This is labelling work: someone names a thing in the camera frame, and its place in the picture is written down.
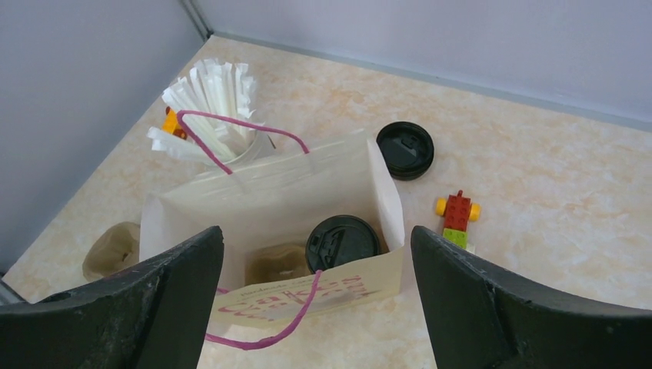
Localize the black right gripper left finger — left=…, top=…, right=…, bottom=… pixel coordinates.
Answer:
left=1, top=226, right=224, bottom=368

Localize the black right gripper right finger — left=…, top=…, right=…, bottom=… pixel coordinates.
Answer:
left=411, top=226, right=651, bottom=368

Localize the black coffee cup lid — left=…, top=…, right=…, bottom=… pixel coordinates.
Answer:
left=305, top=214, right=381, bottom=273

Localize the beige pink cake bag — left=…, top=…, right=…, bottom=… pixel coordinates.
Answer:
left=139, top=130, right=405, bottom=351

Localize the brown cardboard cup carrier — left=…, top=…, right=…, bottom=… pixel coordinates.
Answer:
left=82, top=221, right=140, bottom=282

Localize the red green toy car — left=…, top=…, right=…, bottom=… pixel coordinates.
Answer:
left=434, top=190, right=482, bottom=251

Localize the brown carrier inside bag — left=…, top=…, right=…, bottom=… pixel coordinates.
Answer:
left=244, top=244, right=312, bottom=285

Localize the orange red toy car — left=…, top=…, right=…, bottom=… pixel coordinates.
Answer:
left=161, top=106, right=188, bottom=140

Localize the white straw holder cup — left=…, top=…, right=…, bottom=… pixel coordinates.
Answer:
left=223, top=131, right=277, bottom=167

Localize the white wrapped straws bundle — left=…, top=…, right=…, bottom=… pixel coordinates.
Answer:
left=147, top=58, right=257, bottom=166

